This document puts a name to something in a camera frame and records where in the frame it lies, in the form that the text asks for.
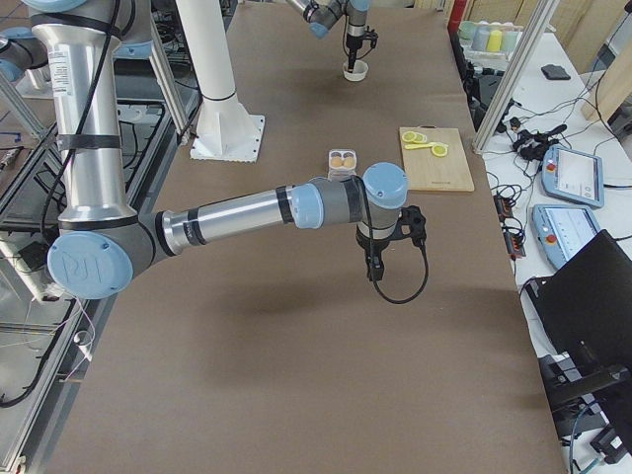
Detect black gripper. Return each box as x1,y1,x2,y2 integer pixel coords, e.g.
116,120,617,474
346,35,362,70
355,232,396,281

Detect white bowl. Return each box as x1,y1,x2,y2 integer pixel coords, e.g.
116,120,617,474
343,59,368,82

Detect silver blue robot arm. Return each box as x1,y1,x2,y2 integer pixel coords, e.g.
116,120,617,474
287,0,375,72
29,1,414,299

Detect clear plastic egg box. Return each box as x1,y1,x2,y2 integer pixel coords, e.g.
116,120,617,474
327,148,358,181

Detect lemon slice near knife tip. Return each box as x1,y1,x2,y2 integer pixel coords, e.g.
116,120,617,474
401,130,417,143

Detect lemon slice pair middle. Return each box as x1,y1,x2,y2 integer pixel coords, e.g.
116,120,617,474
413,132,428,144

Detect bamboo cutting board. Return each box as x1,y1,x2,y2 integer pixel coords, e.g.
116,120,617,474
399,126,475,192

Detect yellow plastic knife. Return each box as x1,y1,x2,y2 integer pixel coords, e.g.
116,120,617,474
404,142,435,150

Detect grey plastic cup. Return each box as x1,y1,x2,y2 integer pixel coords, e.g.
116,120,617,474
471,26,491,51

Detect yellow plastic cup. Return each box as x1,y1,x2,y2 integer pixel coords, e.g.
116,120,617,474
486,30,503,53

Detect white central mounting column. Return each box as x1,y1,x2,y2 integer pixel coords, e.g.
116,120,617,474
177,0,265,163

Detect green plastic cup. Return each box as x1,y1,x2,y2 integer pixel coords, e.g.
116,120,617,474
501,30,518,53

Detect blue teach pendant near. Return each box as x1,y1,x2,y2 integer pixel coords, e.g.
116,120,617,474
532,204,600,270

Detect blue teach pendant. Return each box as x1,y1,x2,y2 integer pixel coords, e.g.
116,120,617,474
541,144,604,208
532,204,600,270

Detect black laptop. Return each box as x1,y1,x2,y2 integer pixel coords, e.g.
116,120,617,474
522,228,632,371

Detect blue teach pendant far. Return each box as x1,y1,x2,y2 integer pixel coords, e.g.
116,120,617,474
541,144,604,208

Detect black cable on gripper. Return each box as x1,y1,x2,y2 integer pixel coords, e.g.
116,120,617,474
372,241,430,304

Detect lemon slice at handle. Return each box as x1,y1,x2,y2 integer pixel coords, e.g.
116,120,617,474
431,142,448,157

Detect aluminium frame post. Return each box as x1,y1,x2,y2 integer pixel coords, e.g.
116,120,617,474
472,0,559,155

